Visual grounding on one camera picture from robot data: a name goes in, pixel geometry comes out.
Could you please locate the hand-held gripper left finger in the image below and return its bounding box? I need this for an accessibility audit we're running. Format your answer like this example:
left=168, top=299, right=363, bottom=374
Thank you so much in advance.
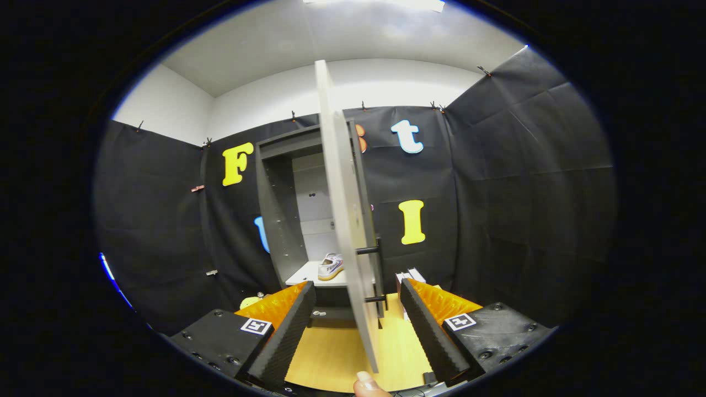
left=165, top=281, right=317, bottom=390

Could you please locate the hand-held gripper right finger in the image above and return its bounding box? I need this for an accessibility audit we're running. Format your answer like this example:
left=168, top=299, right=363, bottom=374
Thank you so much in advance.
left=400, top=278, right=558, bottom=387

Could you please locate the white canvas shoe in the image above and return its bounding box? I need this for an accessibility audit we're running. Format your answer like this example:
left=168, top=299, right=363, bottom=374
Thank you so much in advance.
left=317, top=253, right=346, bottom=282

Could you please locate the black door handle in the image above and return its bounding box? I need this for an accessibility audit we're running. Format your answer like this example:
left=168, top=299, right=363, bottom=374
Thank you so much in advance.
left=356, top=237, right=389, bottom=320

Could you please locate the dark grey shoe cabinet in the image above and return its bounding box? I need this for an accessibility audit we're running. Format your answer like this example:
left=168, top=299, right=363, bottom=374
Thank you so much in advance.
left=255, top=124, right=359, bottom=331

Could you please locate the black backdrop cloth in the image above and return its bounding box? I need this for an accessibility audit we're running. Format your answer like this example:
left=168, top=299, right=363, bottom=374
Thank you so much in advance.
left=94, top=47, right=616, bottom=337

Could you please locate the long ceiling light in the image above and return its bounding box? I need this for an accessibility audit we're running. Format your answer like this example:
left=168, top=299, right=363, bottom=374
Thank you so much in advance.
left=303, top=0, right=446, bottom=13

